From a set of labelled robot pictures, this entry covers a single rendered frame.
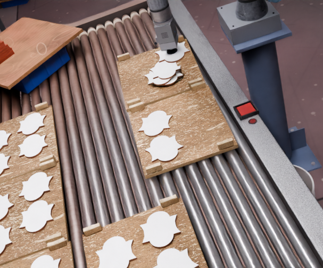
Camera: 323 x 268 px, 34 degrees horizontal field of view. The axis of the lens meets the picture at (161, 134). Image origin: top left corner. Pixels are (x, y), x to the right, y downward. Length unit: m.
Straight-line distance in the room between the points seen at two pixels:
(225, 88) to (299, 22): 2.21
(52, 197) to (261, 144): 0.78
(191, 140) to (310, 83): 1.82
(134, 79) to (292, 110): 1.38
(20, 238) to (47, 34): 1.25
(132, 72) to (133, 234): 0.95
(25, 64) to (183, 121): 0.92
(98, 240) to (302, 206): 0.65
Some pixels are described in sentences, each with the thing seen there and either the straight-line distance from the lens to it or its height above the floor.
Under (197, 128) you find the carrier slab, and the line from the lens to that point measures 2.02.
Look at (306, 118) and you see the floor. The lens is 3.41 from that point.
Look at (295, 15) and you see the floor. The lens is 4.44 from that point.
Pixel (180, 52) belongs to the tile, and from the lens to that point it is 2.10.
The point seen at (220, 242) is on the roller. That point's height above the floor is 0.92.
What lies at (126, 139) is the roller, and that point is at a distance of 2.11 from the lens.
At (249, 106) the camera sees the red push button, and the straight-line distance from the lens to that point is 2.07.
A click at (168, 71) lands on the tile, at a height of 0.97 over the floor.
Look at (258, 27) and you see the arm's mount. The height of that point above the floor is 0.92.
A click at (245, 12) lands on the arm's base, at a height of 1.00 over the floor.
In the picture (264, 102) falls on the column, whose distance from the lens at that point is 2.80.
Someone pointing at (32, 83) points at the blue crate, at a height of 0.95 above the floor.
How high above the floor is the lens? 2.21
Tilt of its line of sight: 39 degrees down
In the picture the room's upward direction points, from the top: 19 degrees counter-clockwise
